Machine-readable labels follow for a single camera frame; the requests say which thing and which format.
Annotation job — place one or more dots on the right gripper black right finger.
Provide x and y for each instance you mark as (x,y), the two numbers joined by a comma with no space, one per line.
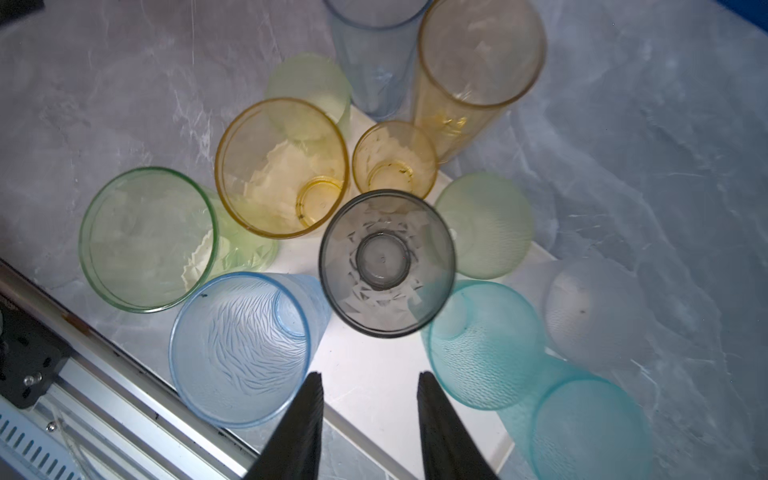
(448,451)

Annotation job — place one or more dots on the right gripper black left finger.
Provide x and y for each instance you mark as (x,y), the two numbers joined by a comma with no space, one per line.
(294,449)

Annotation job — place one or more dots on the teal glass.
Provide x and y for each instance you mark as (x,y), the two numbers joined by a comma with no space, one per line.
(486,345)
(573,424)

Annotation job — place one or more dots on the tall blue glass back row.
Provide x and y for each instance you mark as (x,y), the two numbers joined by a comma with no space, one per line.
(242,345)

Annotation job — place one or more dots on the dark smoky grey glass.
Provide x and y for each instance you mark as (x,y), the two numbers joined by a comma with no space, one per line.
(387,263)

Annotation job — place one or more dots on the clear short glass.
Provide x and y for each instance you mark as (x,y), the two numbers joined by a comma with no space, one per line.
(596,315)

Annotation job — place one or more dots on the short light green glass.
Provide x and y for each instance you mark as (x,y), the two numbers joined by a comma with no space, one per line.
(491,223)

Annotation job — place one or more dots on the tall green glass back row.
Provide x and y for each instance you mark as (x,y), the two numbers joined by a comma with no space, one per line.
(152,236)

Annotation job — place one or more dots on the tall amber glass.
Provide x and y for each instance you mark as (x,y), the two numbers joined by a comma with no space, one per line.
(282,168)

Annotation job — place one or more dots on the short yellow glass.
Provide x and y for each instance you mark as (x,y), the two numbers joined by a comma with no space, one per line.
(395,155)

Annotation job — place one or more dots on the short pale green glass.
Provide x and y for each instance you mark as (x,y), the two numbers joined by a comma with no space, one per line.
(317,80)

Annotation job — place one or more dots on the tall yellow glass back row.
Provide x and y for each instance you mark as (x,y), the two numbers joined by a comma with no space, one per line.
(475,58)

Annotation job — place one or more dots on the tall grey-blue glass back row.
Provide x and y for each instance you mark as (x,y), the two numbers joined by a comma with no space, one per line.
(375,44)

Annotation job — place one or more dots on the white rectangular plastic tray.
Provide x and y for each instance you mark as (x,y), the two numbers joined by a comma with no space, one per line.
(370,384)

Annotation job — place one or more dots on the aluminium front rail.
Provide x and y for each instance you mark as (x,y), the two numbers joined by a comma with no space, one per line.
(105,416)

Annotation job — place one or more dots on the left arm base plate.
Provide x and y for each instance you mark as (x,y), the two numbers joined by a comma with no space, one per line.
(31,356)

